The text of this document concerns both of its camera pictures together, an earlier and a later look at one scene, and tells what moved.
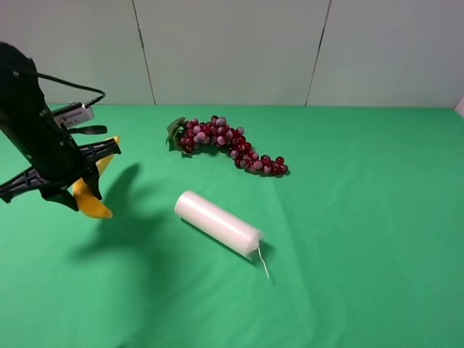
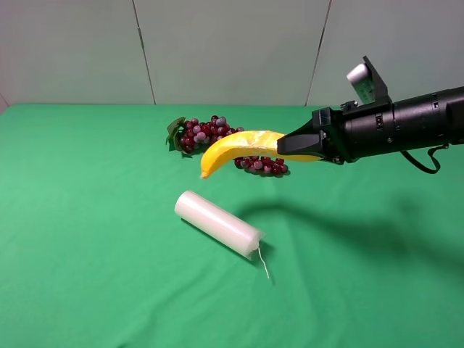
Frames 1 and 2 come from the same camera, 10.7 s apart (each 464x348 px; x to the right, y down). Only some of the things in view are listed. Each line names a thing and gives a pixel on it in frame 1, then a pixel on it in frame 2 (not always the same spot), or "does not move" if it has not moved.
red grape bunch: (192, 136) does not move
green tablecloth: (364, 237) does not move
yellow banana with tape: (88, 203) → (248, 143)
